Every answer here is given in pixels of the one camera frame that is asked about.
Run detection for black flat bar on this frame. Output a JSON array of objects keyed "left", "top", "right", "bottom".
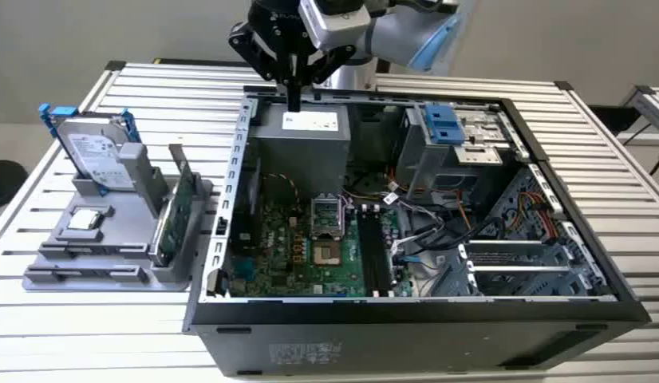
[{"left": 151, "top": 57, "right": 294, "bottom": 69}]

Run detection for green motherboard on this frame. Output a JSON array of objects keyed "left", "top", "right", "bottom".
[{"left": 230, "top": 171, "right": 419, "bottom": 298}]

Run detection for black square box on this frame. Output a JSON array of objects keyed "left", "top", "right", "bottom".
[{"left": 588, "top": 104, "right": 643, "bottom": 136}]

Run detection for grey metal disk bay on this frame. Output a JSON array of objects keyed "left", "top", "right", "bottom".
[{"left": 430, "top": 239, "right": 596, "bottom": 298}]

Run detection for grey parts rack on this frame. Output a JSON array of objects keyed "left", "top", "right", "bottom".
[{"left": 20, "top": 143, "right": 216, "bottom": 292}]

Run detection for orange wire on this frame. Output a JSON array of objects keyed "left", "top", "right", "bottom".
[{"left": 390, "top": 167, "right": 472, "bottom": 231}]

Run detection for grey power supply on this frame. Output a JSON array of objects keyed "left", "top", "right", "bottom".
[{"left": 248, "top": 101, "right": 355, "bottom": 196}]

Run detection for black round stand foot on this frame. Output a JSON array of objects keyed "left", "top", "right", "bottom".
[{"left": 0, "top": 159, "right": 29, "bottom": 211}]

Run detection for CPU socket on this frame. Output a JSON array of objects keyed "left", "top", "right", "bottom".
[{"left": 312, "top": 238, "right": 344, "bottom": 267}]

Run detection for orange red yellow wires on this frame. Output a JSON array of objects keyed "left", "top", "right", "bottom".
[{"left": 502, "top": 191, "right": 556, "bottom": 244}]

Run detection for red black twisted wire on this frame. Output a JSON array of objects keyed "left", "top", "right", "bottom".
[{"left": 262, "top": 172, "right": 304, "bottom": 211}]

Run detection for black PC case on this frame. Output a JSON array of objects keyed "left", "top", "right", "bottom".
[{"left": 182, "top": 85, "right": 652, "bottom": 378}]

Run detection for metal socket cover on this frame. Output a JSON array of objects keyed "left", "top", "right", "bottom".
[{"left": 311, "top": 191, "right": 346, "bottom": 237}]

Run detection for silver CPU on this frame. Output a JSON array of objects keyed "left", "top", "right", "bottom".
[{"left": 65, "top": 209, "right": 104, "bottom": 231}]

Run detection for aluminium side table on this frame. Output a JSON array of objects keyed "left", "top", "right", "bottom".
[{"left": 615, "top": 85, "right": 659, "bottom": 145}]

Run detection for black cable bundle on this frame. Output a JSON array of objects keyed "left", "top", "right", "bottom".
[{"left": 408, "top": 217, "right": 503, "bottom": 252}]

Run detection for grey metal drive cage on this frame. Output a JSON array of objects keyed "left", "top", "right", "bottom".
[{"left": 398, "top": 101, "right": 515, "bottom": 200}]

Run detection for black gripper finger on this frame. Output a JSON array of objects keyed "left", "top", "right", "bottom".
[
  {"left": 294, "top": 45, "right": 358, "bottom": 113},
  {"left": 227, "top": 23, "right": 296, "bottom": 113}
]

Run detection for blue plastic drive latch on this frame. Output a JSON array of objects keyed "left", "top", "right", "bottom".
[{"left": 422, "top": 102, "right": 467, "bottom": 145}]

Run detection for hard disk with blue carrier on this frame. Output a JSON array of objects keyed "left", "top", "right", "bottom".
[{"left": 39, "top": 102, "right": 144, "bottom": 196}]

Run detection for green graphics card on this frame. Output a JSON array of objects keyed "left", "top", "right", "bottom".
[{"left": 151, "top": 143, "right": 203, "bottom": 267}]

